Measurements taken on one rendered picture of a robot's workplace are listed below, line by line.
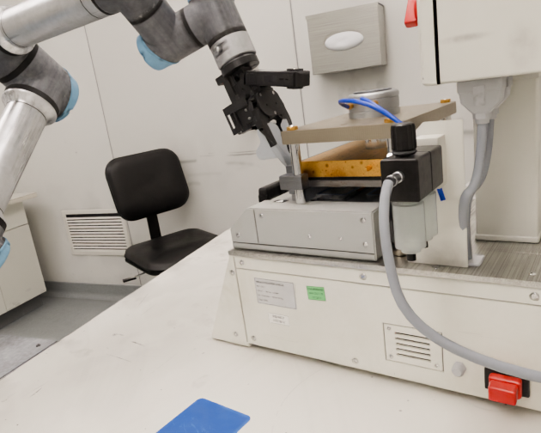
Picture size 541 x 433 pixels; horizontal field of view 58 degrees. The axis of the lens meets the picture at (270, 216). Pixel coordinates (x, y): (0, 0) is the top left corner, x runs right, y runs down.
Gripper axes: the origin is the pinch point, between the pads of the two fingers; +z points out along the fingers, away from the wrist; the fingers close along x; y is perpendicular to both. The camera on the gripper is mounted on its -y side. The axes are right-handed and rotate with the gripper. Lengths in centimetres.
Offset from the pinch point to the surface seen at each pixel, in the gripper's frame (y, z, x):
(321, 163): -11.5, 2.9, 10.2
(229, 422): 3.8, 29.7, 33.2
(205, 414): 7.8, 28.2, 33.4
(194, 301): 34.6, 18.5, 5.3
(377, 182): -18.5, 8.5, 10.2
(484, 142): -34.3, 8.5, 13.1
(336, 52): 39, -40, -122
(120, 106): 164, -76, -109
